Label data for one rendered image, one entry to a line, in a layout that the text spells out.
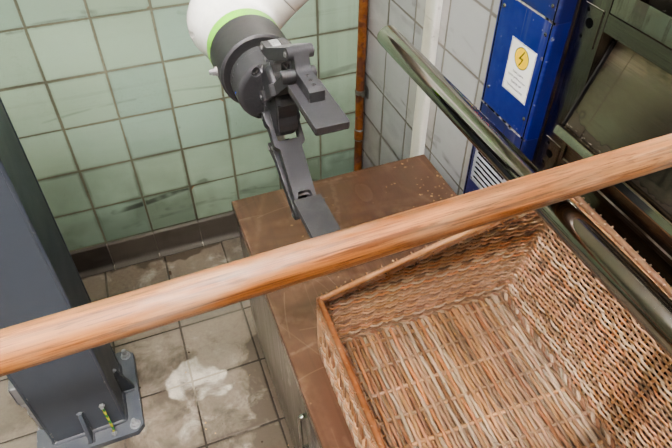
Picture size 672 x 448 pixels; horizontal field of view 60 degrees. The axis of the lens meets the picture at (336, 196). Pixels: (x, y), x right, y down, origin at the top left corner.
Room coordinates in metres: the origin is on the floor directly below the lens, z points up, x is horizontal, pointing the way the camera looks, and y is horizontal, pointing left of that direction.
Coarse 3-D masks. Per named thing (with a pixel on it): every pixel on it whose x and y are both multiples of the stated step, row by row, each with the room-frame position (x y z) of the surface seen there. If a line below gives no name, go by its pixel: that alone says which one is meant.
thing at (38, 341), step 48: (480, 192) 0.36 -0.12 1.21; (528, 192) 0.36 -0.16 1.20; (576, 192) 0.38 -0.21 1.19; (336, 240) 0.31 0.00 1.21; (384, 240) 0.31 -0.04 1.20; (432, 240) 0.32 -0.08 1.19; (144, 288) 0.26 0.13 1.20; (192, 288) 0.26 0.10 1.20; (240, 288) 0.27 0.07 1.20; (0, 336) 0.22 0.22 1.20; (48, 336) 0.22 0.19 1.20; (96, 336) 0.23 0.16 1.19
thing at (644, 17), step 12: (624, 0) 0.82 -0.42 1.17; (636, 0) 0.80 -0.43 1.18; (648, 0) 0.80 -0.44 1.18; (660, 0) 0.80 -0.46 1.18; (612, 12) 0.84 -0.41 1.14; (624, 12) 0.82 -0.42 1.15; (636, 12) 0.80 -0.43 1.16; (648, 12) 0.78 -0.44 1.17; (660, 12) 0.76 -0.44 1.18; (636, 24) 0.79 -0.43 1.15; (648, 24) 0.77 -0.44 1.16; (660, 24) 0.76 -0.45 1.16; (660, 36) 0.75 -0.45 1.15
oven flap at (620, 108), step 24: (624, 48) 0.83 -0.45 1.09; (600, 72) 0.84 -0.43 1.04; (624, 72) 0.80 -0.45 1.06; (648, 72) 0.77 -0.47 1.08; (600, 96) 0.81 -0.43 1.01; (624, 96) 0.78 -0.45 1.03; (648, 96) 0.75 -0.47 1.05; (576, 120) 0.82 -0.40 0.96; (600, 120) 0.78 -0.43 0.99; (624, 120) 0.75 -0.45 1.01; (648, 120) 0.72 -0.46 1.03; (576, 144) 0.77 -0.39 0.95; (600, 144) 0.76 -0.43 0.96; (624, 144) 0.73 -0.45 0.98; (624, 192) 0.66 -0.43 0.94; (648, 192) 0.65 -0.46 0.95; (648, 216) 0.61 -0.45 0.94
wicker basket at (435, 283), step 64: (448, 256) 0.70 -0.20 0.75; (512, 256) 0.76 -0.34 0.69; (640, 256) 0.61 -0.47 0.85; (320, 320) 0.62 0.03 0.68; (384, 320) 0.67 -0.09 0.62; (448, 320) 0.68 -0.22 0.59; (512, 320) 0.68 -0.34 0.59; (576, 320) 0.62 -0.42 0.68; (384, 384) 0.55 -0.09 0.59; (448, 384) 0.55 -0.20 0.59; (512, 384) 0.55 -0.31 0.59; (576, 384) 0.54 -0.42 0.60; (640, 384) 0.48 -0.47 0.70
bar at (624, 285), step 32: (384, 32) 0.72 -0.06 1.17; (416, 64) 0.63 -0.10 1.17; (448, 96) 0.56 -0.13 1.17; (480, 128) 0.50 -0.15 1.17; (512, 160) 0.44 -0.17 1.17; (576, 224) 0.36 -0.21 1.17; (576, 256) 0.34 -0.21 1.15; (608, 256) 0.32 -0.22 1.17; (608, 288) 0.30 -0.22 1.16; (640, 288) 0.29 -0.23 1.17; (640, 320) 0.27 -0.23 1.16
